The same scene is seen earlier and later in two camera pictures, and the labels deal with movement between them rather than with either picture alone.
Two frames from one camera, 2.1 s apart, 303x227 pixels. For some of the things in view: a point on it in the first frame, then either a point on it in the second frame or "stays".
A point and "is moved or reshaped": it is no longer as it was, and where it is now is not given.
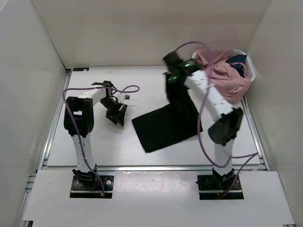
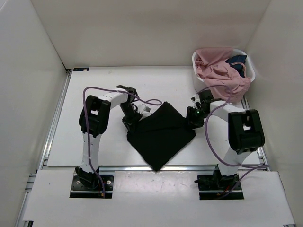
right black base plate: x=215 y=187 stays
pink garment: x=229 y=79 stays
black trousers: x=178 y=119 is moved or reshaped
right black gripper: x=167 y=76 to x=190 y=117
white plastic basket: x=250 y=70 stays
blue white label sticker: x=86 y=69 stays
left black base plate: x=76 y=191 stays
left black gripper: x=114 y=117 to x=130 y=123
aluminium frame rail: x=154 y=168 stays
